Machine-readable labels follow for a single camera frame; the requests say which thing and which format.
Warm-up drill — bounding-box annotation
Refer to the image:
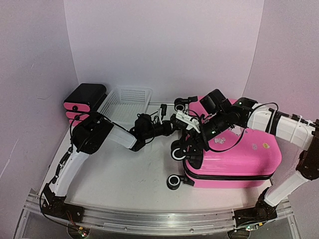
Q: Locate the white plastic mesh basket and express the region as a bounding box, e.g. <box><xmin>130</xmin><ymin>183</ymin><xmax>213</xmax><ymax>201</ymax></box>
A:
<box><xmin>97</xmin><ymin>87</ymin><xmax>153</xmax><ymax>125</ymax></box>

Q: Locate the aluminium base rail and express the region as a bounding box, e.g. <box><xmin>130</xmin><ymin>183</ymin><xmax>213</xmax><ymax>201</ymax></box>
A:
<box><xmin>14</xmin><ymin>189</ymin><xmax>300</xmax><ymax>239</ymax></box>

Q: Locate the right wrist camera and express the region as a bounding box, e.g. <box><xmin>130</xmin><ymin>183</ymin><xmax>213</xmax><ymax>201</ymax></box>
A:
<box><xmin>170</xmin><ymin>110</ymin><xmax>201</xmax><ymax>133</ymax></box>

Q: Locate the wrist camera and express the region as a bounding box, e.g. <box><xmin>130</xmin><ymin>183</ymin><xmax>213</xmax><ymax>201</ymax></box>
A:
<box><xmin>170</xmin><ymin>110</ymin><xmax>201</xmax><ymax>133</ymax></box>
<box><xmin>157</xmin><ymin>104</ymin><xmax>167</xmax><ymax>124</ymax></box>

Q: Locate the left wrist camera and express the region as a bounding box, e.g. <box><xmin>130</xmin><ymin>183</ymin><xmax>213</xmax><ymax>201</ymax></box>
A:
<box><xmin>157</xmin><ymin>104</ymin><xmax>167</xmax><ymax>124</ymax></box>

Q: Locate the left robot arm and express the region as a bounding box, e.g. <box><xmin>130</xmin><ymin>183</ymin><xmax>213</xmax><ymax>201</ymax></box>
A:
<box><xmin>39</xmin><ymin>112</ymin><xmax>177</xmax><ymax>223</ymax></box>

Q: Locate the pink hard-shell suitcase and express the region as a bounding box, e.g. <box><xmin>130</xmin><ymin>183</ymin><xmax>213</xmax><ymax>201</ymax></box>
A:
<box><xmin>166</xmin><ymin>99</ymin><xmax>282</xmax><ymax>190</ymax></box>

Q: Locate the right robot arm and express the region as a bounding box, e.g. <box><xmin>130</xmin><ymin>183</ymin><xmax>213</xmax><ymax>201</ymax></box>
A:
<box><xmin>171</xmin><ymin>90</ymin><xmax>319</xmax><ymax>228</ymax></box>

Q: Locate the small green circuit board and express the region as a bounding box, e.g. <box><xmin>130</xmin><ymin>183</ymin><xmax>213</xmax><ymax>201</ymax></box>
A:
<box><xmin>76</xmin><ymin>227</ymin><xmax>90</xmax><ymax>239</ymax></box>

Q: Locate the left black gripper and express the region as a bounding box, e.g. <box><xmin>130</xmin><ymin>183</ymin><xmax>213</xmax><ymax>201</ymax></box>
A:
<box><xmin>143</xmin><ymin>120</ymin><xmax>177</xmax><ymax>140</ymax></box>

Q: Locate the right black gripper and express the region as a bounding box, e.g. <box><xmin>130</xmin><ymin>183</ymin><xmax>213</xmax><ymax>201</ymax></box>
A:
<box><xmin>176</xmin><ymin>112</ymin><xmax>228</xmax><ymax>157</ymax></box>

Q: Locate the black pink drawer organizer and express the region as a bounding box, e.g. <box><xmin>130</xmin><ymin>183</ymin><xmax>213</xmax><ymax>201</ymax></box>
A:
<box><xmin>63</xmin><ymin>83</ymin><xmax>107</xmax><ymax>126</ymax></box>

